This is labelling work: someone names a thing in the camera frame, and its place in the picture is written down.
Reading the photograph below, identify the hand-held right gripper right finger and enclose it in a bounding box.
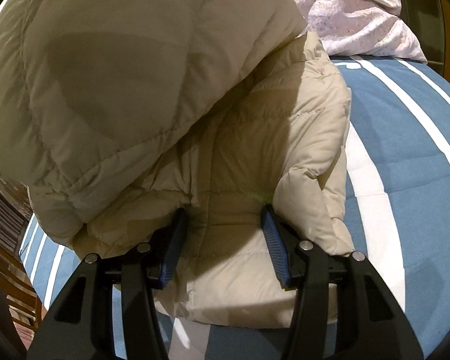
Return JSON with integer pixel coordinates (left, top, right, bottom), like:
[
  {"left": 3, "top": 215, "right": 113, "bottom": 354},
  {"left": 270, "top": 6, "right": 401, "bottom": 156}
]
[{"left": 260, "top": 203, "right": 424, "bottom": 360}]

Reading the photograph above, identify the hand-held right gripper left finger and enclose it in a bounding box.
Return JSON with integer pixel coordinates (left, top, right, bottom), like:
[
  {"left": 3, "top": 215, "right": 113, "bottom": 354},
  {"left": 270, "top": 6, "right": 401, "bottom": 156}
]
[{"left": 26, "top": 207, "right": 190, "bottom": 360}]

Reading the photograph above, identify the beige puffer jacket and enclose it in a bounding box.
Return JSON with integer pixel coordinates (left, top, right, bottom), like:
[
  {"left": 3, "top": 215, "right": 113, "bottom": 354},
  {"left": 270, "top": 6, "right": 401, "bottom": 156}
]
[{"left": 0, "top": 0, "right": 355, "bottom": 329}]

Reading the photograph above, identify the bed with blue striped sheet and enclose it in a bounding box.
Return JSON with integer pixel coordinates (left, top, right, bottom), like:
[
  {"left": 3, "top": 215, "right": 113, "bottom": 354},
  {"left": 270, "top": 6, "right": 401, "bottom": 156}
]
[{"left": 19, "top": 54, "right": 450, "bottom": 360}]

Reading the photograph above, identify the brown wooden cabinet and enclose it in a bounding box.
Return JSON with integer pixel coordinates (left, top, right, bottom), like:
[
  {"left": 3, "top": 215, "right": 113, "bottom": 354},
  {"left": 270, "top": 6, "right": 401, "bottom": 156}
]
[{"left": 0, "top": 150, "right": 44, "bottom": 332}]

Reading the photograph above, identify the purple floral duvet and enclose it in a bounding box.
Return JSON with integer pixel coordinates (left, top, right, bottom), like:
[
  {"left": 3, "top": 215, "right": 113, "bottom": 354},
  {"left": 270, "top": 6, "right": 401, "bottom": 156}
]
[{"left": 274, "top": 0, "right": 429, "bottom": 64}]

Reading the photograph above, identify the dark wardrobe door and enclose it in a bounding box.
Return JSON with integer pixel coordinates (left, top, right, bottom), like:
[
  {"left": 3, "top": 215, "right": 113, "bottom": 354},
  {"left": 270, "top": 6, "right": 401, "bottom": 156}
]
[{"left": 394, "top": 0, "right": 450, "bottom": 79}]

